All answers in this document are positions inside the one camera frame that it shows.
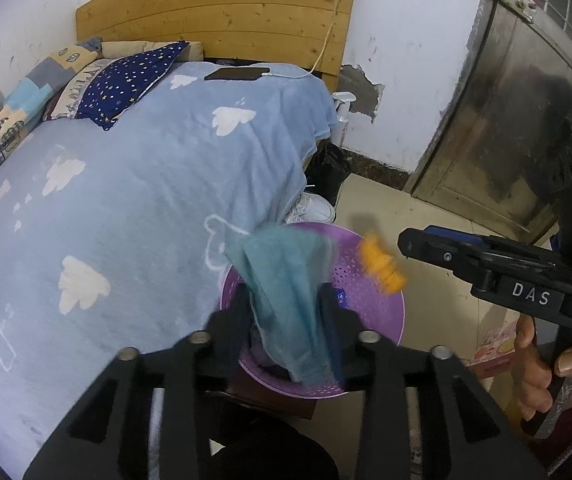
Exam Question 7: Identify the orange wrapper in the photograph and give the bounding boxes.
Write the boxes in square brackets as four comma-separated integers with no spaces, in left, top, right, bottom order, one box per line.
[357,233,407,295]

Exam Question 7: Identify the grey sock green cuff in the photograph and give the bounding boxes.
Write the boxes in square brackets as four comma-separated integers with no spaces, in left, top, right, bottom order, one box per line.
[225,226,337,387]

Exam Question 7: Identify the person's right hand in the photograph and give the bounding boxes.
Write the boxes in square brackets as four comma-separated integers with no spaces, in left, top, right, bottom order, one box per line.
[511,313,572,424]

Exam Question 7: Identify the pink printed cardboard box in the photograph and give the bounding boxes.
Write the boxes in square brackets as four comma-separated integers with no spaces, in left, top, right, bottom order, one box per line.
[467,304,519,379]

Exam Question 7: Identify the purple plastic basket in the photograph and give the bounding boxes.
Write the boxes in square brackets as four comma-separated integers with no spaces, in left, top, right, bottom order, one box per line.
[221,222,405,400]

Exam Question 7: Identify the metal door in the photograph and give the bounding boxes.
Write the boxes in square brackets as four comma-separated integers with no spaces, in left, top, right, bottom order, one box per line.
[408,0,572,243]

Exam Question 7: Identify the white sneaker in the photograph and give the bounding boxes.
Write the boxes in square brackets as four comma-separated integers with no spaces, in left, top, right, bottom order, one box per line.
[284,192,336,223]

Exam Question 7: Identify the black bag under bed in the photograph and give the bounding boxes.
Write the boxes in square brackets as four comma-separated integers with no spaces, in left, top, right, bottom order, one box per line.
[305,142,352,206]

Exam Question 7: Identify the white spray bottle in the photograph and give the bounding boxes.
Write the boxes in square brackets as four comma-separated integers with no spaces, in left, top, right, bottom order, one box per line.
[330,91,357,148]

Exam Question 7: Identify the light blue cloud bedsheet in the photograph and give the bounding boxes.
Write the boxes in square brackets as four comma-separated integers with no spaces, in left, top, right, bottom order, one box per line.
[0,62,337,479]

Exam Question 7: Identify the wooden headboard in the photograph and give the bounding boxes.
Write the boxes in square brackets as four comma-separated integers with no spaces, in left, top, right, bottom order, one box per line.
[76,0,354,90]

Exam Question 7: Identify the black smartphone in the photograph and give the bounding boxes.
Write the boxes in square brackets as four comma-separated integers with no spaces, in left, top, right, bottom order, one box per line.
[203,66,269,81]

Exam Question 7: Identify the navy star pillow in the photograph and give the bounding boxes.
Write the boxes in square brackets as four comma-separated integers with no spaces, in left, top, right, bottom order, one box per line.
[42,40,200,131]

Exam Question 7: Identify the patchwork folded quilt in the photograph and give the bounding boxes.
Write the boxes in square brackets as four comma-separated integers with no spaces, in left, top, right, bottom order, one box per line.
[0,37,102,167]

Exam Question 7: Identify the white charging cable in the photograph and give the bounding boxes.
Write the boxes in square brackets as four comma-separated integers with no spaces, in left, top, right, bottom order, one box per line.
[263,0,373,80]

